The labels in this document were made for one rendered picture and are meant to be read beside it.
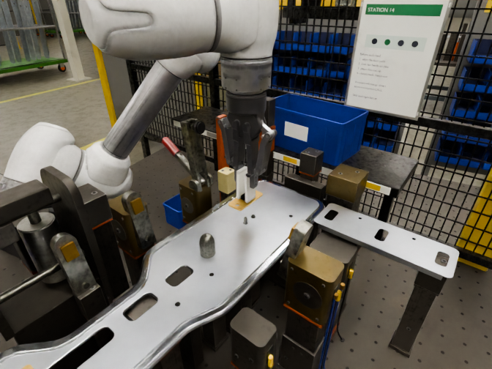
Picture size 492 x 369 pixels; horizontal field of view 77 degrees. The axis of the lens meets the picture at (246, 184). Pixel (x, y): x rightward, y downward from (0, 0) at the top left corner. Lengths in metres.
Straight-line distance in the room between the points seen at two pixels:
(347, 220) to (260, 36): 0.46
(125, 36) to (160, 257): 0.41
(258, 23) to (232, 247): 0.42
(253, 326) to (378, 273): 0.63
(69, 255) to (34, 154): 0.64
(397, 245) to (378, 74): 0.53
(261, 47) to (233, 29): 0.06
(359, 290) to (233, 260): 0.51
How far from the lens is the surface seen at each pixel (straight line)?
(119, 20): 0.45
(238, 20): 0.50
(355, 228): 0.76
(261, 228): 0.71
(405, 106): 1.05
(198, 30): 0.48
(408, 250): 0.74
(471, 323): 1.10
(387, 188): 0.89
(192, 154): 0.73
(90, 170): 1.23
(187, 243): 0.69
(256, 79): 0.54
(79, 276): 0.65
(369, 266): 1.12
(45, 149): 1.21
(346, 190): 0.83
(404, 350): 0.94
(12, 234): 0.60
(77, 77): 7.64
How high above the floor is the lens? 1.45
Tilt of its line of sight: 31 degrees down
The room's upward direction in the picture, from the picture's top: straight up
